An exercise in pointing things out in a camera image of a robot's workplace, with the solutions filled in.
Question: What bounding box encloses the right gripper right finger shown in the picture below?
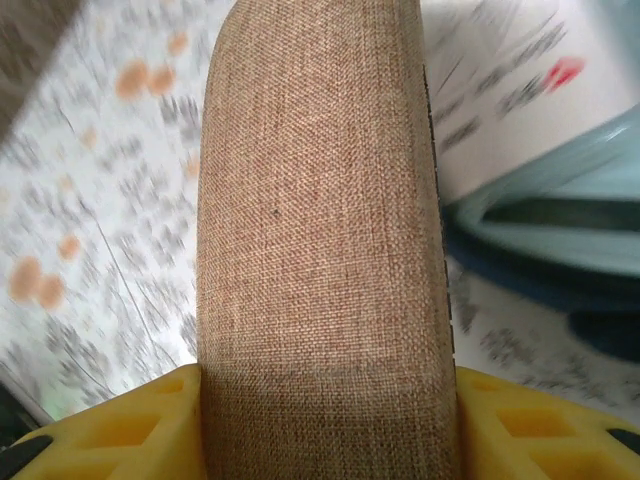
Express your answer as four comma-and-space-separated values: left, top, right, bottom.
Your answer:
456, 366, 640, 480

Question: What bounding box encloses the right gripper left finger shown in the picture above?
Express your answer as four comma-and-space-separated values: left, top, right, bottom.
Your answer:
0, 363, 207, 480

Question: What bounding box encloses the teal calculator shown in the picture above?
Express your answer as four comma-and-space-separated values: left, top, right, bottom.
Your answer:
442, 102, 640, 361

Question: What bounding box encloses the brown fabric pencil case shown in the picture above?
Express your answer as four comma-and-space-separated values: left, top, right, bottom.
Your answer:
194, 0, 459, 480

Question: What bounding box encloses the white red printed packet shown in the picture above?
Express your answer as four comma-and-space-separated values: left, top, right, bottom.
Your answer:
422, 0, 640, 206

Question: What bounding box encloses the floral tablecloth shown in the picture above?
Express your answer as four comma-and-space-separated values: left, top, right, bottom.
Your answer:
0, 0, 640, 416

